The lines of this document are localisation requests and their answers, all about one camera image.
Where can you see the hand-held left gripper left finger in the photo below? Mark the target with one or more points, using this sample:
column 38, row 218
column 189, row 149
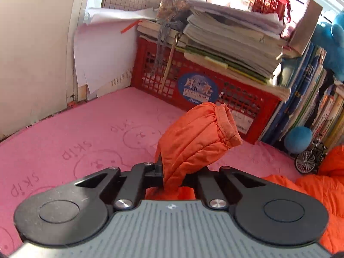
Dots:
column 153, row 173

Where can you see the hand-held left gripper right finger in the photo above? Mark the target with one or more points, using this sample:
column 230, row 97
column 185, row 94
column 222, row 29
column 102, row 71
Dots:
column 204, row 185

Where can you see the orange puffer jacket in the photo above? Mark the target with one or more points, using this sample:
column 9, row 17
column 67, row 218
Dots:
column 193, row 139

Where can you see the pink printed blanket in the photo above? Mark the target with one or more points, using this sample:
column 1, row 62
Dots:
column 80, row 134

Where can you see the blue plush ball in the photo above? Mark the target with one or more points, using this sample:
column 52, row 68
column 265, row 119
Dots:
column 298, row 139

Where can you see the miniature bicycle model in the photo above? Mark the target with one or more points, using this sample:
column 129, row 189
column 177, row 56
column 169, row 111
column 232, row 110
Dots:
column 306, row 160

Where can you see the red plastic crate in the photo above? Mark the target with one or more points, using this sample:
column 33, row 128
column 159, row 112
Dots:
column 150, row 67

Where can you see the white paper sheets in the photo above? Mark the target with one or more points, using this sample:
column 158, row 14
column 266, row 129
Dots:
column 104, row 51

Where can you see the row of books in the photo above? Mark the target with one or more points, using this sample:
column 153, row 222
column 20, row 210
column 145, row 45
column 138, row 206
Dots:
column 309, row 91

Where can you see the stack of papers and booklets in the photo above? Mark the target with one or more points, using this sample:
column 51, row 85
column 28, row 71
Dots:
column 231, row 37

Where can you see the brown cardboard book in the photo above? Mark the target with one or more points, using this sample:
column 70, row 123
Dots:
column 306, row 24

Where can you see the blue plush toy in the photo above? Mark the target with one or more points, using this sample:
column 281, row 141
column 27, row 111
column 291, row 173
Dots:
column 333, row 43

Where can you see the red basket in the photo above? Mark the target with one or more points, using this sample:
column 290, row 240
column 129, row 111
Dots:
column 268, row 0

